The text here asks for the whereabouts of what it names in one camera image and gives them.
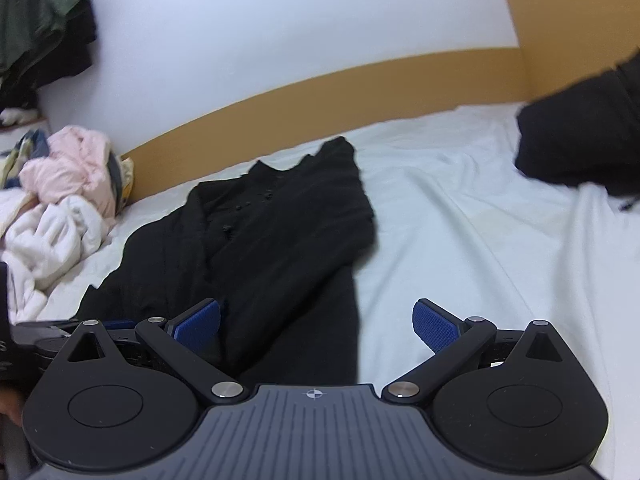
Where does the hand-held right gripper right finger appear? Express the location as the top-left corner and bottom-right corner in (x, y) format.
(381, 298), (566, 404)

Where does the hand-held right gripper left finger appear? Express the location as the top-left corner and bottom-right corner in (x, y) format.
(65, 298), (249, 404)

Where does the black button cardigan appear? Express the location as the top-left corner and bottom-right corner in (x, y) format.
(77, 136), (378, 386)

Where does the black hooded nylon jacket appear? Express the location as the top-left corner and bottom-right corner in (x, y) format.
(514, 55), (640, 213)

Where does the person's left hand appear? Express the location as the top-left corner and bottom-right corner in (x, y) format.
(0, 388), (25, 425)

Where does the white bed sheet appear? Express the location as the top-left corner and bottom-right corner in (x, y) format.
(0, 102), (640, 480)

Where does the white crumpled cloth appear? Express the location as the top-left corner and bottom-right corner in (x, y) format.
(0, 191), (115, 323)

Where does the small white cloth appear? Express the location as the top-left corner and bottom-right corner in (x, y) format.
(0, 107), (40, 129)

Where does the black hanging garment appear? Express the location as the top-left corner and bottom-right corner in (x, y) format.
(20, 0), (98, 111)

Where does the green hanging garment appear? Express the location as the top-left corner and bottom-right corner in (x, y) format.
(0, 0), (90, 78)

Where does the wooden bed frame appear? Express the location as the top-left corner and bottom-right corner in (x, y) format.
(120, 0), (640, 206)

